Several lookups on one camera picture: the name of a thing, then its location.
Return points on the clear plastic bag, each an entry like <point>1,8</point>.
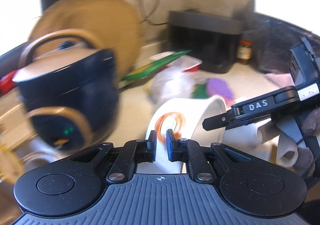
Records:
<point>171,83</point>

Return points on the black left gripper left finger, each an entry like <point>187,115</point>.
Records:
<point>72,184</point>

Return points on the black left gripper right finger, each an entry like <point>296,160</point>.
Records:
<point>247,183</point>

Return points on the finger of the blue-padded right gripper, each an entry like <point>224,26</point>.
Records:
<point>218,121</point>

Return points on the pink striped dishcloth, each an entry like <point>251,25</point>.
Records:
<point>280,80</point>

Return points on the brown sauce jar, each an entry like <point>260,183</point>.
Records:
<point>244,52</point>

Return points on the white paper noodle bowl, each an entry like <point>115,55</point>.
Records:
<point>185,116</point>

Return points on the red white plastic tray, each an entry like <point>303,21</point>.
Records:
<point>186,63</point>

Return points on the black gold rice cooker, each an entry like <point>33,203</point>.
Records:
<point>67,83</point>

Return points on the long green wrapper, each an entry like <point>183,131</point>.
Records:
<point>153,66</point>

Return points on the black box appliance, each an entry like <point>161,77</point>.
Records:
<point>212,39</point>

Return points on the gloved right hand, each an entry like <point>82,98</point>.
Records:
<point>307,164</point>

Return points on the green snack wrapper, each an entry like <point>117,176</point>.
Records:
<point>200,92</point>

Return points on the round wooden cutting board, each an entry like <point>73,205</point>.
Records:
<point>106,24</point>

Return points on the yellow rimmed sink strainer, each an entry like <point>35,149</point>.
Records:
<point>11,168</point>

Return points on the black foil backsplash sheet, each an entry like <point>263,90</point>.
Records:
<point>272,41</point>

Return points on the pink purple scrub sponge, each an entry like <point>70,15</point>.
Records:
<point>216,86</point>

